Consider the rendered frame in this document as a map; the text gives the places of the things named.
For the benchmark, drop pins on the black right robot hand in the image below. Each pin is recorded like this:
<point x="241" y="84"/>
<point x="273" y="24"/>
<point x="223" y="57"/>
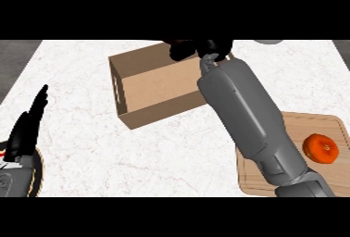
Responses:
<point x="214" y="47"/>

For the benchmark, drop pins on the wooden cutting board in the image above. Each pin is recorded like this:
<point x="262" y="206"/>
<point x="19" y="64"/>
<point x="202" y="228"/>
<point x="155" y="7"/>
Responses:
<point x="319" y="182"/>

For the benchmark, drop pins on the black plate with golden rim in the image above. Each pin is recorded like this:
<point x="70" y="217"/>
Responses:
<point x="37" y="172"/>

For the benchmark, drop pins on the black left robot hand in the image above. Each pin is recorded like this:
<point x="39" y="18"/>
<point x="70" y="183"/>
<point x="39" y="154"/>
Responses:
<point x="25" y="135"/>

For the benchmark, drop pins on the grey round object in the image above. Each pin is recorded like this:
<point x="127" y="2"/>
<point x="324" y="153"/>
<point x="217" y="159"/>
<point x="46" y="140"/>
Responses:
<point x="267" y="41"/>

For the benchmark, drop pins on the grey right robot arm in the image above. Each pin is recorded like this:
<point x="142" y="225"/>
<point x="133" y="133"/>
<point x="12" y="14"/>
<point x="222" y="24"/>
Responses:
<point x="241" y="105"/>

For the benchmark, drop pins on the orange round fruit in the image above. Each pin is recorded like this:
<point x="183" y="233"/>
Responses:
<point x="321" y="148"/>

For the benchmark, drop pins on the brown cardboard box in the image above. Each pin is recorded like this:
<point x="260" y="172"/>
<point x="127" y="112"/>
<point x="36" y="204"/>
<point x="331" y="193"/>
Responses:
<point x="157" y="86"/>

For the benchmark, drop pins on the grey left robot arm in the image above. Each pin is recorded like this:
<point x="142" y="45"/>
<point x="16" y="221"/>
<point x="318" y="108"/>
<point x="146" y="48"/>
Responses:
<point x="15" y="182"/>

